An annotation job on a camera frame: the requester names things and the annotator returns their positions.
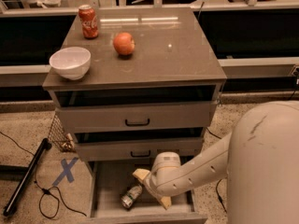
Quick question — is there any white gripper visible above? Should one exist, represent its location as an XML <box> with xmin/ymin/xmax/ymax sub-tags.
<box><xmin>133</xmin><ymin>152</ymin><xmax>181</xmax><ymax>210</ymax></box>

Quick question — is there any white green 7up can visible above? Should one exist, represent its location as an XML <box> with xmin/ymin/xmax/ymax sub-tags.
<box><xmin>121</xmin><ymin>184</ymin><xmax>143</xmax><ymax>209</ymax></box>

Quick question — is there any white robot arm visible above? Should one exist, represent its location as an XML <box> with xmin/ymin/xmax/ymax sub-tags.
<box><xmin>133</xmin><ymin>101</ymin><xmax>299</xmax><ymax>224</ymax></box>

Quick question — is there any middle grey drawer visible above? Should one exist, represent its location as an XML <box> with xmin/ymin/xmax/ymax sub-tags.
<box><xmin>75</xmin><ymin>137</ymin><xmax>203</xmax><ymax>161</ymax></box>

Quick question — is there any bottom grey open drawer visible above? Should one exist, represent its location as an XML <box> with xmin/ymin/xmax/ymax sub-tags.
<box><xmin>82</xmin><ymin>158</ymin><xmax>207</xmax><ymax>224</ymax></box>

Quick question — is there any top grey drawer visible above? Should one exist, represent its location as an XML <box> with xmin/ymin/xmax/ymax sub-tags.
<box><xmin>56</xmin><ymin>102</ymin><xmax>216</xmax><ymax>133</ymax></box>

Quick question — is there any grey drawer cabinet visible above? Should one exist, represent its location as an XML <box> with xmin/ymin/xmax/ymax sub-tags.
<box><xmin>42</xmin><ymin>7</ymin><xmax>228</xmax><ymax>224</ymax></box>

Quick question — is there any red Coca-Cola can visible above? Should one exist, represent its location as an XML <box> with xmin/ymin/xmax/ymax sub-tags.
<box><xmin>78</xmin><ymin>5</ymin><xmax>98</xmax><ymax>39</ymax></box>

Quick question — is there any blue tape cross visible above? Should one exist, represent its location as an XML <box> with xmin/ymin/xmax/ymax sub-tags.
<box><xmin>52</xmin><ymin>157</ymin><xmax>78</xmax><ymax>187</ymax></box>

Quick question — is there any black bar left floor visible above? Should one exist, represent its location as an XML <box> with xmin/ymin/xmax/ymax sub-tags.
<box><xmin>3</xmin><ymin>138</ymin><xmax>51</xmax><ymax>217</ymax></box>

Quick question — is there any red apple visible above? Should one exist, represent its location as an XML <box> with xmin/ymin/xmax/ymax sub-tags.
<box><xmin>113</xmin><ymin>33</ymin><xmax>135</xmax><ymax>56</ymax></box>

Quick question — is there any white bowl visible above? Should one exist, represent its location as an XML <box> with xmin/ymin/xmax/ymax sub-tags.
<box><xmin>50</xmin><ymin>47</ymin><xmax>91</xmax><ymax>80</ymax></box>

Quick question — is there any black cable right floor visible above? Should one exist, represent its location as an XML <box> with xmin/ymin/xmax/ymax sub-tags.
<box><xmin>205</xmin><ymin>126</ymin><xmax>232</xmax><ymax>217</ymax></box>

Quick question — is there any black cable floor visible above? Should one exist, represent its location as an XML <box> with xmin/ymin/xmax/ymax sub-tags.
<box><xmin>205</xmin><ymin>126</ymin><xmax>232</xmax><ymax>217</ymax></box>
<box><xmin>0</xmin><ymin>130</ymin><xmax>88</xmax><ymax>220</ymax></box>

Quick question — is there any black cable left floor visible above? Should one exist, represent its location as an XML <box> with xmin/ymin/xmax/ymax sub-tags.
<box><xmin>0</xmin><ymin>130</ymin><xmax>88</xmax><ymax>220</ymax></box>

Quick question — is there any wire mesh basket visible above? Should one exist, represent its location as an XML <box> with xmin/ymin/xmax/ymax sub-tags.
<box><xmin>48</xmin><ymin>115</ymin><xmax>75</xmax><ymax>152</ymax></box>

